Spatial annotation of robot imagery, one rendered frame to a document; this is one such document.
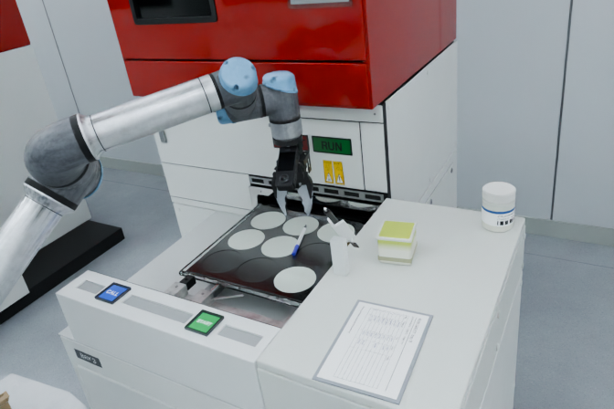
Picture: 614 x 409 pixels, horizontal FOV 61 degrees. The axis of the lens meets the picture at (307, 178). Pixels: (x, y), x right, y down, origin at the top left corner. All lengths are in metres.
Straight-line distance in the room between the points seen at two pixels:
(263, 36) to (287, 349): 0.76
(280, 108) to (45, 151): 0.49
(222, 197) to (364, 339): 0.90
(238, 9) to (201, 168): 0.58
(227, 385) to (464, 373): 0.44
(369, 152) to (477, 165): 1.65
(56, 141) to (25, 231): 0.22
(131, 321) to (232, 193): 0.66
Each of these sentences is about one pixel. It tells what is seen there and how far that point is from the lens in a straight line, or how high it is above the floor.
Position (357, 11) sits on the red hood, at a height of 1.45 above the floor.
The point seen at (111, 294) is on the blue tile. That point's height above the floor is 0.96.
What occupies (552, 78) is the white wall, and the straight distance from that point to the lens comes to 2.75.
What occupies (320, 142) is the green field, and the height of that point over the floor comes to 1.11.
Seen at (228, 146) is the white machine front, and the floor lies 1.06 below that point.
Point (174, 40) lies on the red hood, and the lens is 1.54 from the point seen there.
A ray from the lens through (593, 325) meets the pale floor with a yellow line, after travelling 2.57.
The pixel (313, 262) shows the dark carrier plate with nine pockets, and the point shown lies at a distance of 1.29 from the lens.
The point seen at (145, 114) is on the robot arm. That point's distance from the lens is 1.06.
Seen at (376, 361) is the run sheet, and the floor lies 0.97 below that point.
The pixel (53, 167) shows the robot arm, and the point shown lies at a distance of 1.10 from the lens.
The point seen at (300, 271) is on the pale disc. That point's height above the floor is 0.90.
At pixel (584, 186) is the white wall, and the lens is 2.94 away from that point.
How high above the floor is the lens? 1.63
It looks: 26 degrees down
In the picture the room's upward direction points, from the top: 8 degrees counter-clockwise
